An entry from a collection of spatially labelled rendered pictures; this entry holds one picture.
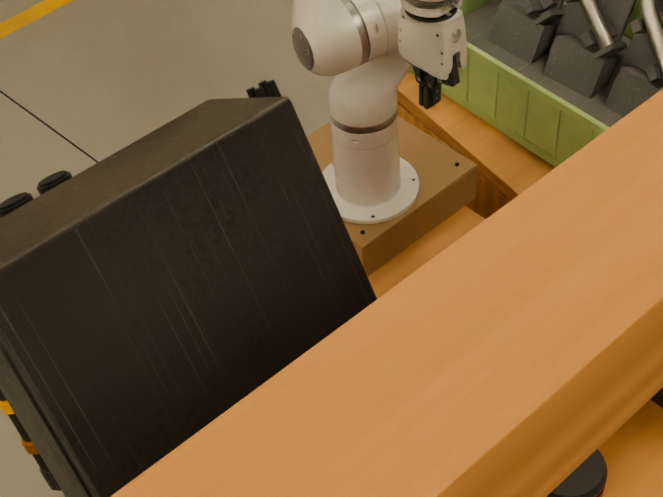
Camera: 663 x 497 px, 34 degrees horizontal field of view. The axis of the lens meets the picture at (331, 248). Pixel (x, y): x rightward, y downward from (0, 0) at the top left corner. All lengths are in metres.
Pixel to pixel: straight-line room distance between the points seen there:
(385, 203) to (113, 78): 2.16
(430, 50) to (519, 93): 0.73
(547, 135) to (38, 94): 2.22
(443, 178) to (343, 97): 0.31
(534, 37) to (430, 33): 0.94
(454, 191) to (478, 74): 0.38
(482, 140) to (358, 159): 0.52
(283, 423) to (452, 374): 0.07
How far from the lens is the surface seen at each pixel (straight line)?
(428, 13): 1.50
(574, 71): 2.39
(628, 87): 2.32
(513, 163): 2.28
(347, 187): 1.94
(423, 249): 2.01
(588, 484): 0.67
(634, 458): 0.92
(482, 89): 2.34
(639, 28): 2.31
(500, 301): 0.48
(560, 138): 2.23
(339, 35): 1.70
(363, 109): 1.81
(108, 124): 3.78
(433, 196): 1.99
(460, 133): 2.35
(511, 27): 2.49
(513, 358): 0.46
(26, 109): 3.94
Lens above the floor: 2.30
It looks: 46 degrees down
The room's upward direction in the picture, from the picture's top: 5 degrees counter-clockwise
